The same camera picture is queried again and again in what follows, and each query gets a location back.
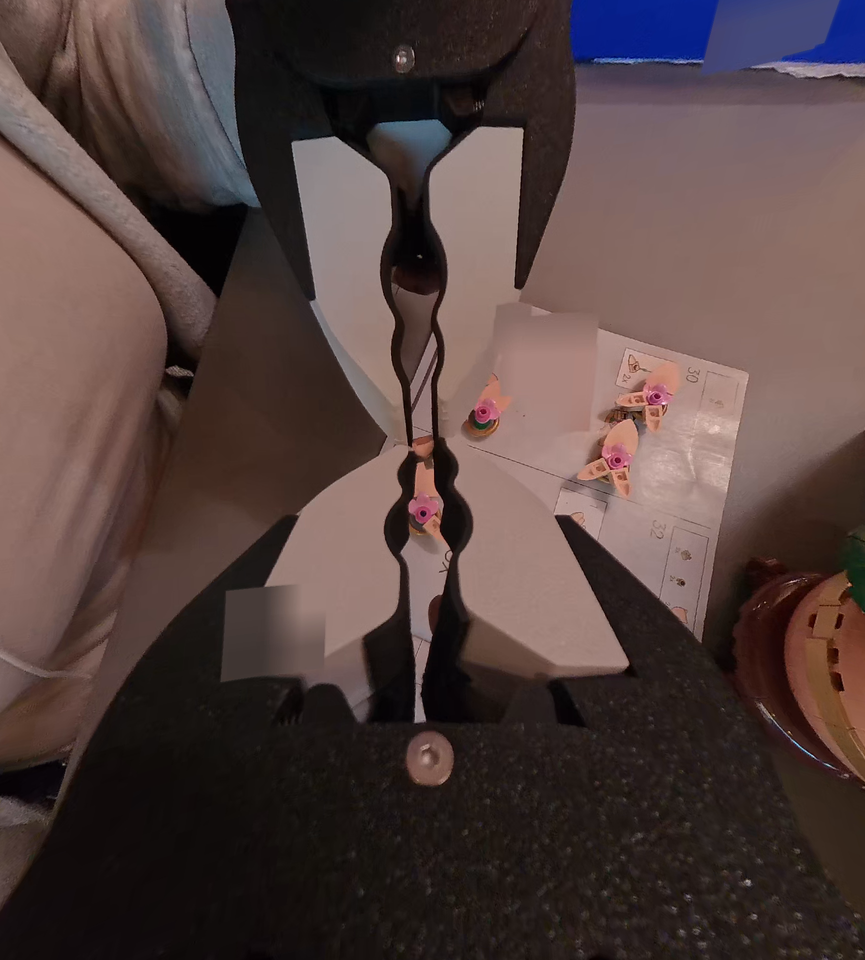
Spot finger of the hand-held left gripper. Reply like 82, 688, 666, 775
428, 123, 529, 440
292, 138, 413, 445

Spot white building instruction booklet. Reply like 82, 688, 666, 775
406, 300, 750, 646

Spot white paper towel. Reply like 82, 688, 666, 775
751, 60, 865, 86

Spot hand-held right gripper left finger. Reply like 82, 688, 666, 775
261, 447, 413, 723

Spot white drawstring cord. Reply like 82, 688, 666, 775
0, 621, 98, 681

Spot person's beige pants leg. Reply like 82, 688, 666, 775
0, 97, 179, 777

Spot blue partition panel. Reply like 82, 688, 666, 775
567, 0, 865, 67

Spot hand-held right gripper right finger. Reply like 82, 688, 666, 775
422, 441, 634, 723

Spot toy brick flower pot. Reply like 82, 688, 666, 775
732, 555, 865, 810

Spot grey desk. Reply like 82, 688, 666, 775
65, 63, 865, 960

